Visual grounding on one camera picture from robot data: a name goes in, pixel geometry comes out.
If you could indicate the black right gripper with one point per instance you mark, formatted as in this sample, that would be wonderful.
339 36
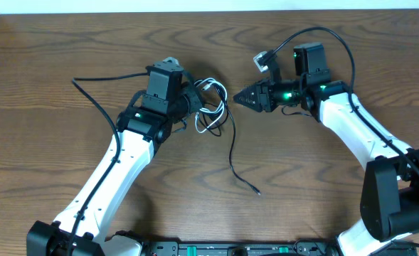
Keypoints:
262 97

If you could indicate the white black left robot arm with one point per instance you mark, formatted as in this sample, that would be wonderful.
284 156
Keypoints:
138 132

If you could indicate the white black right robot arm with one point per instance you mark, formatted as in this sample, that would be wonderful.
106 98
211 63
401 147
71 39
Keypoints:
389 204

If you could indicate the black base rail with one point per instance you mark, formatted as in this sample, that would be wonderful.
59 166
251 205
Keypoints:
226 249

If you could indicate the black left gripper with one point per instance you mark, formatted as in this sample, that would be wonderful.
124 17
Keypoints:
196 98

